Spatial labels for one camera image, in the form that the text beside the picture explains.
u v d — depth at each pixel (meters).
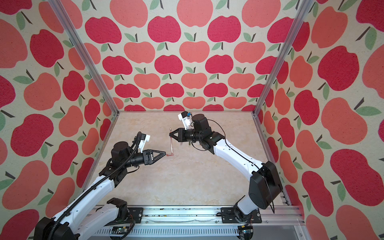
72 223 0.41
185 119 0.70
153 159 0.65
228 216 0.73
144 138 0.68
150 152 0.64
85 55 0.87
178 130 0.69
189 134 0.66
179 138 0.67
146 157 0.66
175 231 0.78
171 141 0.74
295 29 0.77
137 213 0.75
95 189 0.50
